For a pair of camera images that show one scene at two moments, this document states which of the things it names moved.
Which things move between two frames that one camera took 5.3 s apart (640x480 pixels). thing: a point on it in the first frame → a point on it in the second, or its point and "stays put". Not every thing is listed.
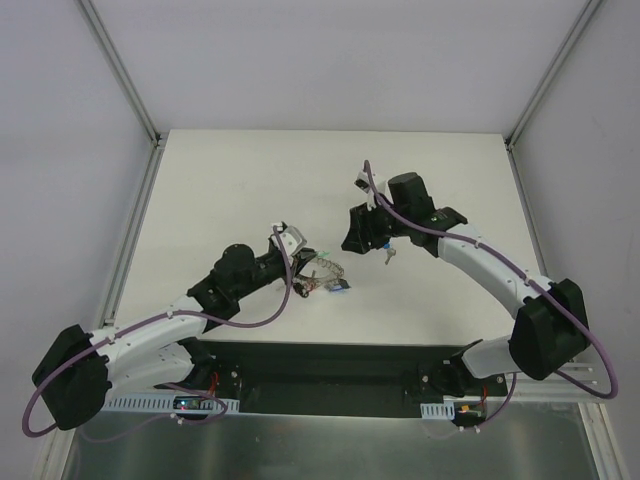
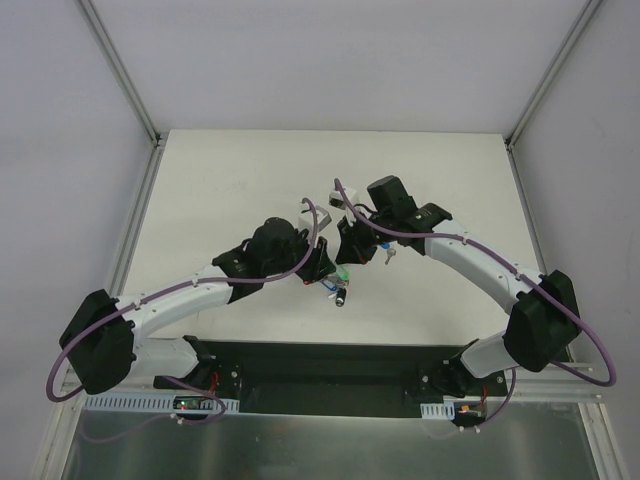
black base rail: x=350 y=379 stays put
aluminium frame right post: x=586 y=13 stays put
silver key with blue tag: x=391 y=252 stays put
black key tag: x=298 y=288 → x=340 y=298
